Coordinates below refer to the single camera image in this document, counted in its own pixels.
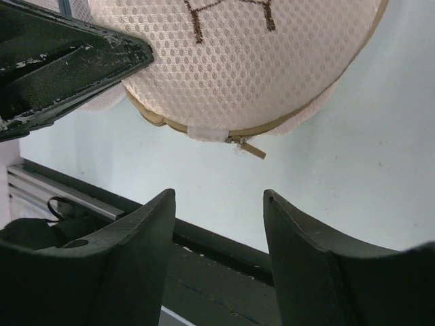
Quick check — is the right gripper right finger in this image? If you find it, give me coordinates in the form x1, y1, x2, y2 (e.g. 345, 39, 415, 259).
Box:
263, 189, 434, 325

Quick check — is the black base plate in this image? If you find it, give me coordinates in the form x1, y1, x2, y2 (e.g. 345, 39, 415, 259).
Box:
20, 162, 280, 325

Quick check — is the aluminium side rail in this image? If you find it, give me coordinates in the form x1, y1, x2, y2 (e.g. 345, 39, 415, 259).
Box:
7, 165, 124, 220

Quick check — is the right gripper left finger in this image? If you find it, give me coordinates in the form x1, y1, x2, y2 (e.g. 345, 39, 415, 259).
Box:
1, 189, 176, 325

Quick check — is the pink mesh laundry bag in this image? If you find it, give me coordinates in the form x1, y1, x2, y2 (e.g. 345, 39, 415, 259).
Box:
43, 0, 390, 161

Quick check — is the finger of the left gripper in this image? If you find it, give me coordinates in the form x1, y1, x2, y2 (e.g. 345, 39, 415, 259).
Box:
1, 1, 154, 141

